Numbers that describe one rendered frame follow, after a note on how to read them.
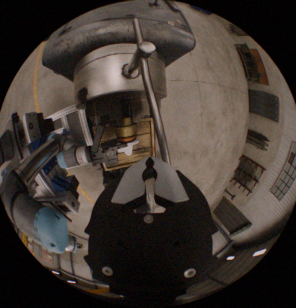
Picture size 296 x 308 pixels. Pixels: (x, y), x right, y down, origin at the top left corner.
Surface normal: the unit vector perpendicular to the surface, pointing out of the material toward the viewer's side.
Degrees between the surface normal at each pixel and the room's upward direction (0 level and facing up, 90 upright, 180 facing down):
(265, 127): 90
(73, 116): 0
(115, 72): 4
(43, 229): 71
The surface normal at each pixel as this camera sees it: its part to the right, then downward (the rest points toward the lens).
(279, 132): -0.92, 0.35
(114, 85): 0.20, 0.44
